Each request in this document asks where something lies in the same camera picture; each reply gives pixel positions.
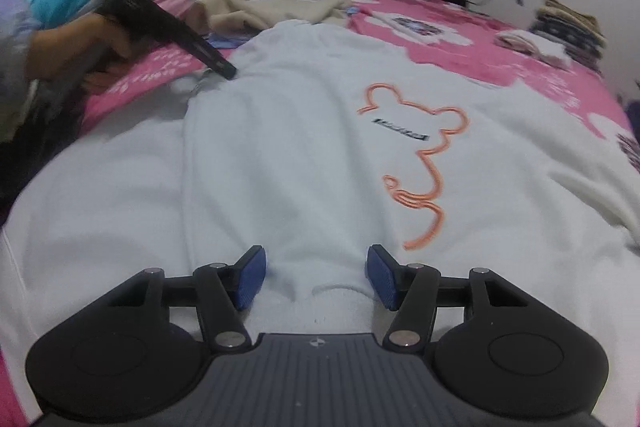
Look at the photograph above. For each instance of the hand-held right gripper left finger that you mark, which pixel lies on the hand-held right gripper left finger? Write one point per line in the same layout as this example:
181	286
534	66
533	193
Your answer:
250	279

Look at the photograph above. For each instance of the small folded white garment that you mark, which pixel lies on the small folded white garment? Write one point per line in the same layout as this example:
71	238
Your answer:
535	47

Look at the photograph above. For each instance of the beige garment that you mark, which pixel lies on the beige garment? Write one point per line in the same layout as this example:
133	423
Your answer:
280	9

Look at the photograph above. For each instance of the stack of folded clothes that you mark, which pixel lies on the stack of folded clothes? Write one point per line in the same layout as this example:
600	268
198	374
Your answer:
570	32

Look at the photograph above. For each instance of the white sweatshirt with orange outline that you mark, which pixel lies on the white sweatshirt with orange outline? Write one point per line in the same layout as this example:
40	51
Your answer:
300	132

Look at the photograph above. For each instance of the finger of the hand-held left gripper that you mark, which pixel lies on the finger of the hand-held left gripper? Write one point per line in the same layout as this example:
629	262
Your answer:
200	49

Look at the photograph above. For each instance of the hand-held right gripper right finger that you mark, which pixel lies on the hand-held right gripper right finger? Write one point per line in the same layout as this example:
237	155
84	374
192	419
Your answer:
382	279

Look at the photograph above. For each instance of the person's left hand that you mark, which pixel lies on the person's left hand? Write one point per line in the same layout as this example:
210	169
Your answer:
70	52

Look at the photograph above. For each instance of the pink floral blanket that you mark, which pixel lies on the pink floral blanket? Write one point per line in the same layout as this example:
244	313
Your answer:
450	52

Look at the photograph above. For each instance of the blue patterned cloth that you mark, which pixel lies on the blue patterned cloth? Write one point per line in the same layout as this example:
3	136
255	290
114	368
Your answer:
230	41

